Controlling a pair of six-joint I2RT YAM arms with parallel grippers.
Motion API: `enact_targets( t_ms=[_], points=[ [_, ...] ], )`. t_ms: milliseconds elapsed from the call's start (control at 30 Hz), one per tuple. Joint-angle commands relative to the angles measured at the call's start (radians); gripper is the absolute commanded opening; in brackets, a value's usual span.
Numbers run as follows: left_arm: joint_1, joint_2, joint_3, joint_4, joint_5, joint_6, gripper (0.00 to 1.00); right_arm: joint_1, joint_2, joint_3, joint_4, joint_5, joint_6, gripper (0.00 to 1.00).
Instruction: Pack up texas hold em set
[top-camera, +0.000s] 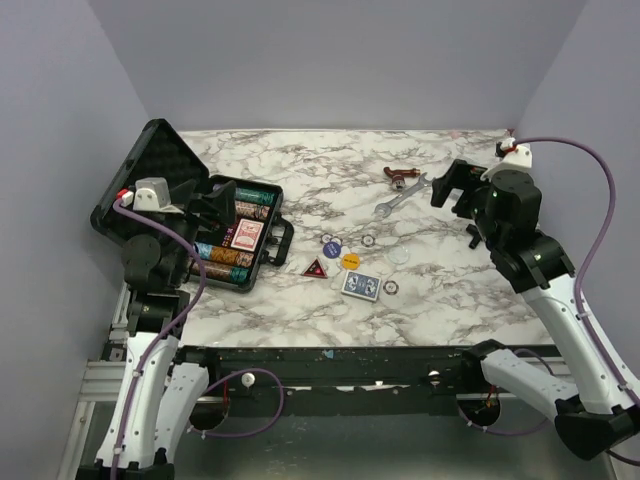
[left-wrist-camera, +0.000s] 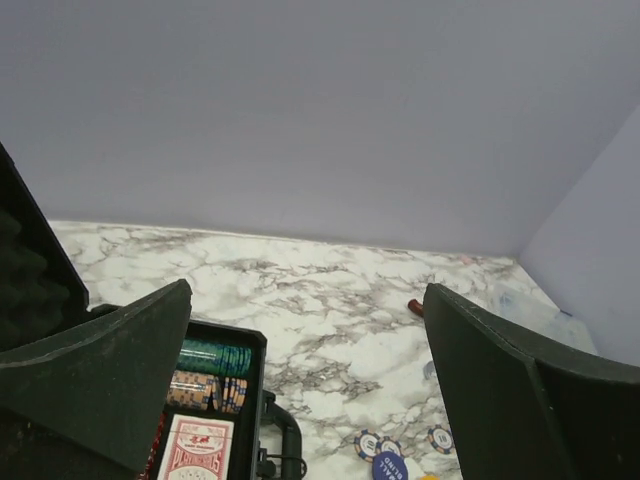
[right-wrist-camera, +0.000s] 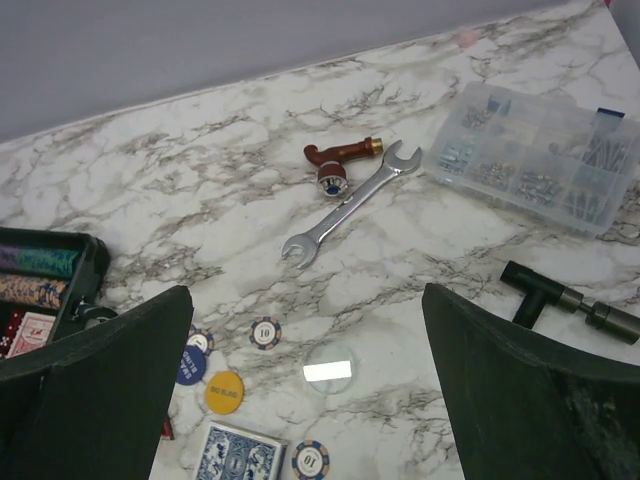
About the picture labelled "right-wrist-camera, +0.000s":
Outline blue small blind button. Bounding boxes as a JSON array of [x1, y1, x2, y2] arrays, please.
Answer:
[[176, 345, 206, 386]]

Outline red dice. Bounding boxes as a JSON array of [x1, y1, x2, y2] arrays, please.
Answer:
[[0, 310, 24, 358]]

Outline brown and blue chip row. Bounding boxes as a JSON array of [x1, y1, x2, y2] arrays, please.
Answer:
[[1, 273, 69, 309]]

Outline clear plastic screw organizer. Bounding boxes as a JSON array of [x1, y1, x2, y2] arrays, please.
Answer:
[[423, 82, 639, 237]]

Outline black poker set case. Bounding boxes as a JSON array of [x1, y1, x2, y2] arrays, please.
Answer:
[[1, 227, 111, 346]]

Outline poker chip marked 10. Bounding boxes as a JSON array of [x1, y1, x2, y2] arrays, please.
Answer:
[[249, 316, 282, 350]]

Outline poker chip under blue button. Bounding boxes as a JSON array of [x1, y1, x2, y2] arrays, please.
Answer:
[[187, 326, 215, 356]]

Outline silver open-end wrench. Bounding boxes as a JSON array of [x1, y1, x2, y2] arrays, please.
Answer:
[[281, 140, 423, 269]]

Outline purple and green chip row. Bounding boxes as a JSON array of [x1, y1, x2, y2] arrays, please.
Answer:
[[1, 244, 80, 277]]

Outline blue playing card deck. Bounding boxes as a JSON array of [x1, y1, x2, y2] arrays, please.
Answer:
[[193, 422, 288, 480]]

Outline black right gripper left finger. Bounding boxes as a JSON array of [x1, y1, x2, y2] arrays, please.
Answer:
[[1, 286, 194, 479]]

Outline clear glass disc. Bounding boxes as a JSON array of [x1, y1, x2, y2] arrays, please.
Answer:
[[302, 343, 356, 395]]

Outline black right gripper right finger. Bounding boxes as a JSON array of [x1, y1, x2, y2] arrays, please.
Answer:
[[422, 283, 639, 479]]

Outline red playing card deck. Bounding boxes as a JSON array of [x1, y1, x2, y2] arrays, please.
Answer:
[[6, 312, 56, 358]]

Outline poker chip near deck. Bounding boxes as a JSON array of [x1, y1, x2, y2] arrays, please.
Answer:
[[291, 440, 330, 480]]

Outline black T-shaped pipe fitting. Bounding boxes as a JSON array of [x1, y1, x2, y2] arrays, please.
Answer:
[[500, 261, 639, 345]]

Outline brown faucet tap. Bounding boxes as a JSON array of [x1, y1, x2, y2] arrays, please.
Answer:
[[303, 137, 383, 197]]

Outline yellow big blind button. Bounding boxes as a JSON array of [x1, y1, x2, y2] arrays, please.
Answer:
[[205, 371, 244, 415]]

